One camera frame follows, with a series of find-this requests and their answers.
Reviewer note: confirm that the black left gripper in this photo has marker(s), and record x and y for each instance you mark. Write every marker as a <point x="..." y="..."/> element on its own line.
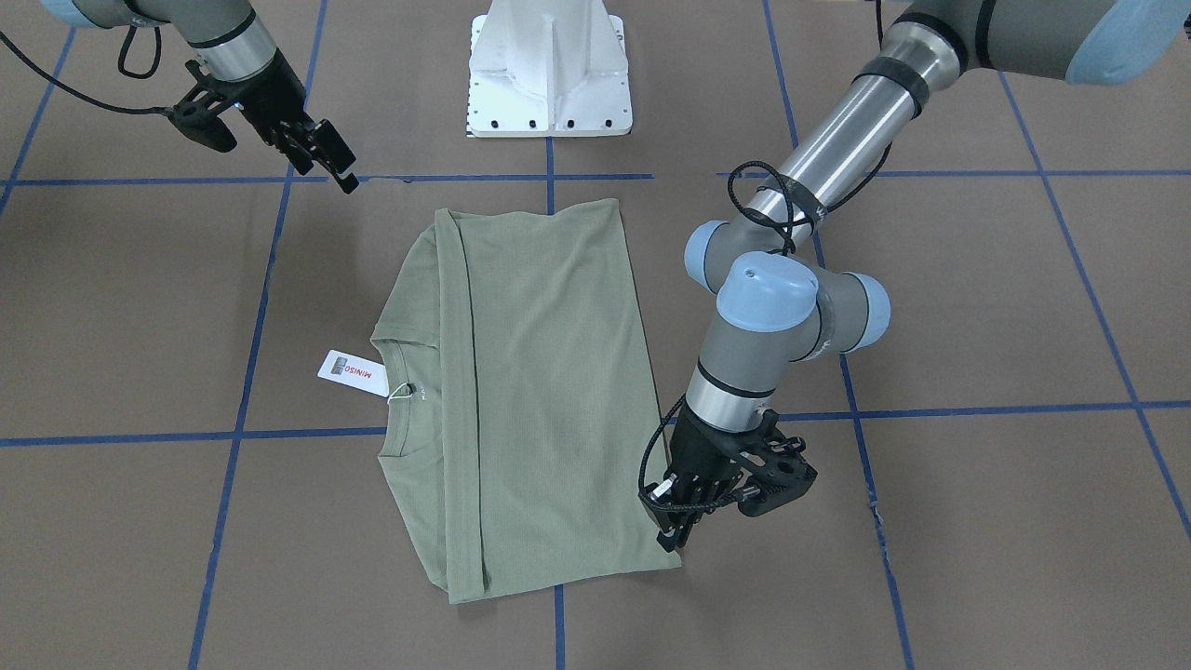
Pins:
<point x="693" y="449"/>

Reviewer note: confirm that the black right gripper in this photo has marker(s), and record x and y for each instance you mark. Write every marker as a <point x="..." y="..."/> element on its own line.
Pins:
<point x="272" y="97"/>

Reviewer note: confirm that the olive green long-sleeve shirt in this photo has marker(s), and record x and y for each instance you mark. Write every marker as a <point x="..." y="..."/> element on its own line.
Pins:
<point x="521" y="401"/>

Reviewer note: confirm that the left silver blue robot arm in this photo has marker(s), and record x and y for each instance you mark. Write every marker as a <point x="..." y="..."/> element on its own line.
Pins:
<point x="774" y="309"/>

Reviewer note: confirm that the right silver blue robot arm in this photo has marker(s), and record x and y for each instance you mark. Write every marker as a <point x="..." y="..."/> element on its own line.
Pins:
<point x="237" y="65"/>

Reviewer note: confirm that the white price tag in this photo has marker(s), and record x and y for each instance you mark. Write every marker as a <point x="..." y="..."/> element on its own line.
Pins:
<point x="354" y="371"/>

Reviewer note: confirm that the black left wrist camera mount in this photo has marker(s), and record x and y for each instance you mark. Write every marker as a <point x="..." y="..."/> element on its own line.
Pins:
<point x="778" y="471"/>

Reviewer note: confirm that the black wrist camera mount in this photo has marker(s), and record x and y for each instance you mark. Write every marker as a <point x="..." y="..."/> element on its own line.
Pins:
<point x="778" y="471"/>
<point x="197" y="114"/>

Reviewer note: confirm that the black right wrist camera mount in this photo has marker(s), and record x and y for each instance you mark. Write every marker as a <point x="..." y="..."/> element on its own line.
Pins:
<point x="197" y="114"/>

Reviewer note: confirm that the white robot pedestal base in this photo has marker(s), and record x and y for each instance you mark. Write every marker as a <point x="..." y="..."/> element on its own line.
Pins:
<point x="548" y="69"/>

